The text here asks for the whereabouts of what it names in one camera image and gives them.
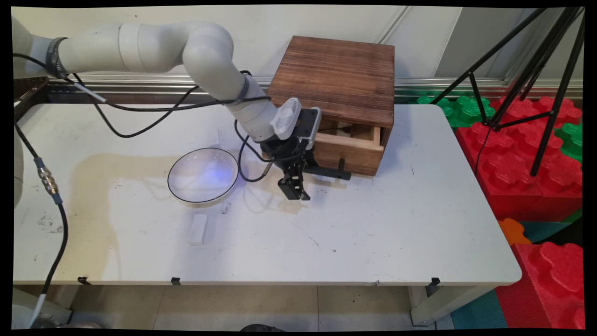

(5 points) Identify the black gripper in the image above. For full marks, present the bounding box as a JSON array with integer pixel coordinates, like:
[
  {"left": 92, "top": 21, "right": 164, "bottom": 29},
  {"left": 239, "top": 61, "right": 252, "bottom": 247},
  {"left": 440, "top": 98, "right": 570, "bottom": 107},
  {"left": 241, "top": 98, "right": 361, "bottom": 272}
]
[{"left": 260, "top": 137, "right": 314, "bottom": 201}]

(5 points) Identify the light wooden drawer black handle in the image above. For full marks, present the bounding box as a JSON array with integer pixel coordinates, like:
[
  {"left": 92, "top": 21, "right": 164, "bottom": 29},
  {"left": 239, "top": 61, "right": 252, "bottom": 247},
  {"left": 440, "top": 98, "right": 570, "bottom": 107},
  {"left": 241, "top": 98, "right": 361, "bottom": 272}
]
[{"left": 304, "top": 122, "right": 386, "bottom": 181}]

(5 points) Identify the white plate black rim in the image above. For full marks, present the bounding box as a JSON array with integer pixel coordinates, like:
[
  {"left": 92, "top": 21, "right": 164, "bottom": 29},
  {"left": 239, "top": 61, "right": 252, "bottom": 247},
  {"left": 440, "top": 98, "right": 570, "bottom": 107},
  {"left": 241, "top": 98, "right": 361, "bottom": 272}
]
[{"left": 167, "top": 147, "right": 240, "bottom": 204}]

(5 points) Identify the dark wooden drawer cabinet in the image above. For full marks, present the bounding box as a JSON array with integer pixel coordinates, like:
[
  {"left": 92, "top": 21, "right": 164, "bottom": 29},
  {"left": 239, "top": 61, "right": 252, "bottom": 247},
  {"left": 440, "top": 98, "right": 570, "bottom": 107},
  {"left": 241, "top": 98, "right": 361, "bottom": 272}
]
[{"left": 266, "top": 36, "right": 396, "bottom": 154}]

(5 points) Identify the large white rectangular block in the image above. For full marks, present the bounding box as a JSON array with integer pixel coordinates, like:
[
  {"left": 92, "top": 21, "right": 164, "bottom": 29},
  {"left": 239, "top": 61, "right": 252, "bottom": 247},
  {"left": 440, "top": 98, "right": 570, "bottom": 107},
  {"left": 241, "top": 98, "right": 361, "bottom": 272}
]
[{"left": 187, "top": 214, "right": 209, "bottom": 245}]

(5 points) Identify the green foam block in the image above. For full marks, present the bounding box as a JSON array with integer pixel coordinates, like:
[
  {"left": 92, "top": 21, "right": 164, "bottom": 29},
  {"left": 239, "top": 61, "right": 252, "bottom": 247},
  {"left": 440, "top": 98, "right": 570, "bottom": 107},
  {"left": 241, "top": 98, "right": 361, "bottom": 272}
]
[
  {"left": 417, "top": 95, "right": 496, "bottom": 129},
  {"left": 554, "top": 123, "right": 583, "bottom": 164}
]

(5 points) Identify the white table leg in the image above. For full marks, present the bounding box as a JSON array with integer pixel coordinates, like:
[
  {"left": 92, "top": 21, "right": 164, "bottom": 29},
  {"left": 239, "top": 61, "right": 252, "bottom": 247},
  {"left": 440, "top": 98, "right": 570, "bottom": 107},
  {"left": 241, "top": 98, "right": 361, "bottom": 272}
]
[{"left": 409, "top": 285, "right": 490, "bottom": 326}]

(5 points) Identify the large red foam block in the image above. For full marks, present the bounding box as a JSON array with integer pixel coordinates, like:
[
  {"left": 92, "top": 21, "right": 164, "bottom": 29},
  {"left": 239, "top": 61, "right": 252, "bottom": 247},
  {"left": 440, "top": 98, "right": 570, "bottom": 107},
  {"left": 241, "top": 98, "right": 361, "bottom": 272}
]
[{"left": 455, "top": 97, "right": 583, "bottom": 222}]

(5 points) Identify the orange foam piece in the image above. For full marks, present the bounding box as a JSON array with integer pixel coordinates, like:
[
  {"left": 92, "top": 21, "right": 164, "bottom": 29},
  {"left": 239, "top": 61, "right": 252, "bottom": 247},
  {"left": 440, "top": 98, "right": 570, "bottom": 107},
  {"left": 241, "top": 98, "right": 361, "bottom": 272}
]
[{"left": 498, "top": 218, "right": 531, "bottom": 246}]

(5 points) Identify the teal foam mat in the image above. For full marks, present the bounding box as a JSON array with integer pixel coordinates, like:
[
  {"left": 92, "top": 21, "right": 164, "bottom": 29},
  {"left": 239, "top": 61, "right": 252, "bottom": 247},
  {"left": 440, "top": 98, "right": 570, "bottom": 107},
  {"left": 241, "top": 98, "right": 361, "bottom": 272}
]
[{"left": 450, "top": 289, "right": 508, "bottom": 330}]

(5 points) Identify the silver framed wrist camera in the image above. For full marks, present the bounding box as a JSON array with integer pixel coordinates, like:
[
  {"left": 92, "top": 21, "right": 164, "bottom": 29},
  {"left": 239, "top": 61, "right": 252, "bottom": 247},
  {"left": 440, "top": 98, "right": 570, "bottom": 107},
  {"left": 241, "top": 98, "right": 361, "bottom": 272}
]
[{"left": 293, "top": 107, "right": 323, "bottom": 143}]

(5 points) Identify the black gripper cable metal plug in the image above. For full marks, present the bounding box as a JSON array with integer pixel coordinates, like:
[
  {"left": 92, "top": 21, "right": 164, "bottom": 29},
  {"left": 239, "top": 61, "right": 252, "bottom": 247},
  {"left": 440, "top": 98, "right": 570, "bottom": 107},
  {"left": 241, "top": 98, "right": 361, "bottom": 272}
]
[{"left": 234, "top": 119, "right": 276, "bottom": 183}]

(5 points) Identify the white ribbed wrist mount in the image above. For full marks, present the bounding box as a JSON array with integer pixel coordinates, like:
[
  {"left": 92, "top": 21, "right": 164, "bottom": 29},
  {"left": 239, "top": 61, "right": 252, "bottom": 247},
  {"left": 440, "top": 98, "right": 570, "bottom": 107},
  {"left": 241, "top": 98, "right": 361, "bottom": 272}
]
[{"left": 270, "top": 97, "right": 302, "bottom": 140}]

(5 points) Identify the aluminium wall rail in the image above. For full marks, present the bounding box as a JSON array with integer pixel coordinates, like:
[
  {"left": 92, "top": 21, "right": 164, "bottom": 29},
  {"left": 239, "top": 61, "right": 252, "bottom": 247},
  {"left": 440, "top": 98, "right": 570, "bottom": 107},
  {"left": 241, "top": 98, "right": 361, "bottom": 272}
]
[{"left": 46, "top": 73, "right": 583, "bottom": 105}]

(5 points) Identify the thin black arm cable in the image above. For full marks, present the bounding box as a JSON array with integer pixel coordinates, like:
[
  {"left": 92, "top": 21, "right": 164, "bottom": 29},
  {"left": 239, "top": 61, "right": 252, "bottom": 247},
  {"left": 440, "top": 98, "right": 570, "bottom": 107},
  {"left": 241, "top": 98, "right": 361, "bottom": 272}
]
[{"left": 13, "top": 53, "right": 272, "bottom": 139}]

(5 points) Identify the thin black tripod cable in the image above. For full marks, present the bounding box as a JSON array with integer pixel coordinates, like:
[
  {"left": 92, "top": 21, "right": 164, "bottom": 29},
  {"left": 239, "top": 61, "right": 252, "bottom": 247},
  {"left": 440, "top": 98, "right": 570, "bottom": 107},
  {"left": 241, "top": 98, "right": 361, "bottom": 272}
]
[{"left": 474, "top": 127, "right": 491, "bottom": 175}]

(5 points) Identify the black camera tripod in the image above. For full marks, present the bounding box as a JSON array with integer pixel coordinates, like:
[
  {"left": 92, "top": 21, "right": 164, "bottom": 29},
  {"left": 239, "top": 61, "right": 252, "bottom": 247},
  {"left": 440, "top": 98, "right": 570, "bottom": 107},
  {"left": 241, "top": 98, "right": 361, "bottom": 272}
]
[{"left": 429, "top": 7, "right": 586, "bottom": 177}]

